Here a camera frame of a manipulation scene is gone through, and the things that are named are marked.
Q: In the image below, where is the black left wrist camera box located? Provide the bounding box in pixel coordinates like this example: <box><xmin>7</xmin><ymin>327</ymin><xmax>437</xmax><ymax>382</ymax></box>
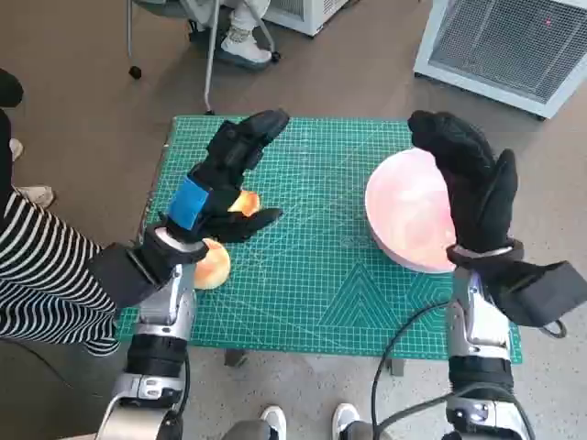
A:
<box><xmin>87</xmin><ymin>241</ymin><xmax>162</xmax><ymax>309</ymax></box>

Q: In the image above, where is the dark gray leg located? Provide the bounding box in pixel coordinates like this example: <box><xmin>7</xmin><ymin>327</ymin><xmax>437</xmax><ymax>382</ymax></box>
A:
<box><xmin>222</xmin><ymin>419</ymin><xmax>272</xmax><ymax>440</ymax></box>
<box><xmin>341</xmin><ymin>419</ymin><xmax>391</xmax><ymax>440</ymax></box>

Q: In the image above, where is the small white grille appliance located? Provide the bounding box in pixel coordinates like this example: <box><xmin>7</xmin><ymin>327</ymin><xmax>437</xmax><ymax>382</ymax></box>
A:
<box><xmin>263</xmin><ymin>0</ymin><xmax>352</xmax><ymax>38</ymax></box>

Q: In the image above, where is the bare left robot hand, blue tape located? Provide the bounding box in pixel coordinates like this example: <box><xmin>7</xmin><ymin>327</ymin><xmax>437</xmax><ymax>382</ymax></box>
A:
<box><xmin>158</xmin><ymin>108</ymin><xmax>291</xmax><ymax>244</ymax></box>

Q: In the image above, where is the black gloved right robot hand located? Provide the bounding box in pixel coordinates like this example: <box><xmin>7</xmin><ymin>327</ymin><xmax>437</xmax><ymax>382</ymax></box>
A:
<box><xmin>406</xmin><ymin>109</ymin><xmax>520</xmax><ymax>256</ymax></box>

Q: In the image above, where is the green cutting mat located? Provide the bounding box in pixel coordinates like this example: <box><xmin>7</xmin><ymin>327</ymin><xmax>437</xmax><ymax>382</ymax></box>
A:
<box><xmin>114</xmin><ymin>114</ymin><xmax>524</xmax><ymax>366</ymax></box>

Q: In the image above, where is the metal office chair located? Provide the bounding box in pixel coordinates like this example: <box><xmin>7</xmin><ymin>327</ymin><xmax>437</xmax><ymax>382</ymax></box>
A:
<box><xmin>126</xmin><ymin>0</ymin><xmax>282</xmax><ymax>116</ymax></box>

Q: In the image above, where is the long braided toy bread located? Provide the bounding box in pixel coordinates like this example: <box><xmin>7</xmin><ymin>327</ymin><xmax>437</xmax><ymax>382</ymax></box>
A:
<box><xmin>227</xmin><ymin>190</ymin><xmax>261</xmax><ymax>217</ymax></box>

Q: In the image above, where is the seated person's leg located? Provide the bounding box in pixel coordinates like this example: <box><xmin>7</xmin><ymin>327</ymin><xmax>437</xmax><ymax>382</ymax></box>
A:
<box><xmin>215</xmin><ymin>0</ymin><xmax>274</xmax><ymax>70</ymax></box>

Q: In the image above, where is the white shoe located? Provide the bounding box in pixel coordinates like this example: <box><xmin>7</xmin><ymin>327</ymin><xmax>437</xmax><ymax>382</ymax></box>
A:
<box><xmin>260</xmin><ymin>403</ymin><xmax>288</xmax><ymax>440</ymax></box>
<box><xmin>332</xmin><ymin>401</ymin><xmax>361</xmax><ymax>440</ymax></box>

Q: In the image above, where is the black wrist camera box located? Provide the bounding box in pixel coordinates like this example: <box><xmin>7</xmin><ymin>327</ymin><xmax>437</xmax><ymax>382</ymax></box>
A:
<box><xmin>476</xmin><ymin>259</ymin><xmax>587</xmax><ymax>341</ymax></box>
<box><xmin>87</xmin><ymin>241</ymin><xmax>162</xmax><ymax>309</ymax></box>

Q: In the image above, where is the pink bowl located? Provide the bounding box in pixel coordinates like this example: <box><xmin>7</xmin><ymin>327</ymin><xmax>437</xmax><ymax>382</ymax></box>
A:
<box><xmin>365</xmin><ymin>147</ymin><xmax>460</xmax><ymax>275</ymax></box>

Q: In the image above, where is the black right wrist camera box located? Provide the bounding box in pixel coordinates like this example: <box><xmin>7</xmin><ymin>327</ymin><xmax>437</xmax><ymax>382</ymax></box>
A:
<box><xmin>476</xmin><ymin>259</ymin><xmax>587</xmax><ymax>341</ymax></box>

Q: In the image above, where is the black right elbow cable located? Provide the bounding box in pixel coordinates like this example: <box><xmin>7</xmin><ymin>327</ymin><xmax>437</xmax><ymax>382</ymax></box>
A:
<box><xmin>373</xmin><ymin>384</ymin><xmax>536</xmax><ymax>440</ymax></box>

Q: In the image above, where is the round toy bread bun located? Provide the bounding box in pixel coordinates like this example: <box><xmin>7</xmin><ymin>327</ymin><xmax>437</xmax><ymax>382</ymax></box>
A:
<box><xmin>192</xmin><ymin>236</ymin><xmax>232</xmax><ymax>291</ymax></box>

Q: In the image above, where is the person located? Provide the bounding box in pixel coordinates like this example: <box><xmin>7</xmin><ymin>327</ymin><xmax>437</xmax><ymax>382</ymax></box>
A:
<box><xmin>0</xmin><ymin>67</ymin><xmax>121</xmax><ymax>358</ymax></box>

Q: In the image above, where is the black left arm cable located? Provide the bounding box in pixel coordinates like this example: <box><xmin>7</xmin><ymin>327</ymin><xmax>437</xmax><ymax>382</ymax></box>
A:
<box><xmin>172</xmin><ymin>352</ymin><xmax>192</xmax><ymax>440</ymax></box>

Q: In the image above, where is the large white grille appliance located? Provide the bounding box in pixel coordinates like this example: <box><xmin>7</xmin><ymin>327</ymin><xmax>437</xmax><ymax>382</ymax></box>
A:
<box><xmin>412</xmin><ymin>0</ymin><xmax>587</xmax><ymax>121</ymax></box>

